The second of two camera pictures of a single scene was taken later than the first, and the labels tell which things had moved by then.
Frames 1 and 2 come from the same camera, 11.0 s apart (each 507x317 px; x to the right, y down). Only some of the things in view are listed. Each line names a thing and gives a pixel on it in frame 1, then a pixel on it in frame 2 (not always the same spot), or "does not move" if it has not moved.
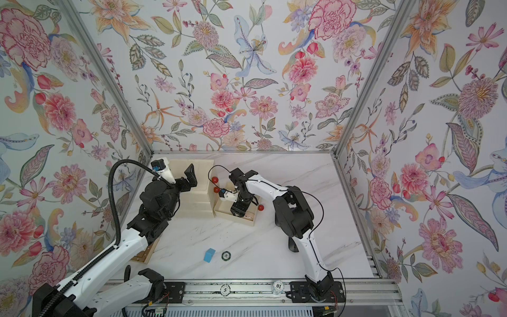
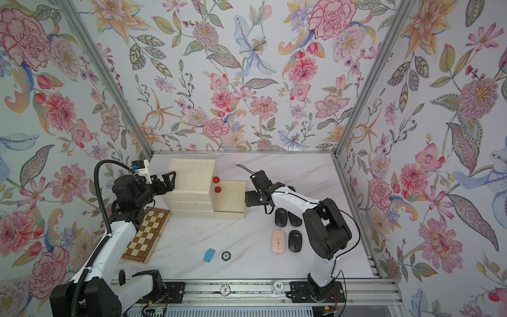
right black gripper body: [242, 205] to [261, 195]
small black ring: [222, 257] does not move
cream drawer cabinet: [195, 202] does not move
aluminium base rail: [366, 292] does not move
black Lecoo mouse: [292, 246] does not move
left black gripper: [191, 180] to [168, 185]
